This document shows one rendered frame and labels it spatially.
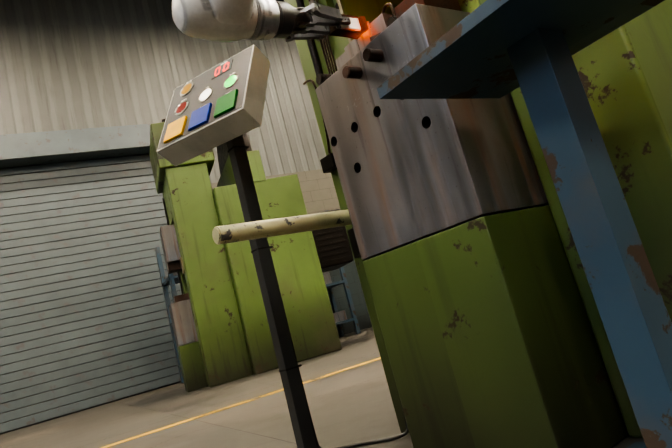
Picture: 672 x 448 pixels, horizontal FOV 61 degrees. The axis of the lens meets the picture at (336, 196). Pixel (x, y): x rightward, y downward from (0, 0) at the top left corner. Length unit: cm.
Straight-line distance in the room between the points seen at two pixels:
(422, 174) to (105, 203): 840
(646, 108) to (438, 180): 39
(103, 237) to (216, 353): 380
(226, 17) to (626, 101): 75
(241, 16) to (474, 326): 75
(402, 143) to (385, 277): 31
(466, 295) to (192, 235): 514
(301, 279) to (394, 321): 485
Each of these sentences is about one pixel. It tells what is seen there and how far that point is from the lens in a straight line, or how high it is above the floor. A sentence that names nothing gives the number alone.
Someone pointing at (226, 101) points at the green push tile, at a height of 101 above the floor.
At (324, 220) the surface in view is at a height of 62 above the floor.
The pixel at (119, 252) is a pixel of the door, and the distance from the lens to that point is 922.
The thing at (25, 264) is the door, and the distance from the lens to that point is 917.
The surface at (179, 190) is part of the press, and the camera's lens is 624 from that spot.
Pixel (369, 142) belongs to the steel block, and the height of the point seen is 71.
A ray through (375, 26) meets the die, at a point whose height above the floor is 98.
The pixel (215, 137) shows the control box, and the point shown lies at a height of 94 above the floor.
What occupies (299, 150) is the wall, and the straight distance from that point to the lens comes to 1052.
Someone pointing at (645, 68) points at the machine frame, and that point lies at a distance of 118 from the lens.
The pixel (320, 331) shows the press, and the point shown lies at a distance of 613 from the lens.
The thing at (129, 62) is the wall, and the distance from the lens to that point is 1044.
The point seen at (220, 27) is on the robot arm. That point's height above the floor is 94.
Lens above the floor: 36
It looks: 11 degrees up
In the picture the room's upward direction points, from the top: 15 degrees counter-clockwise
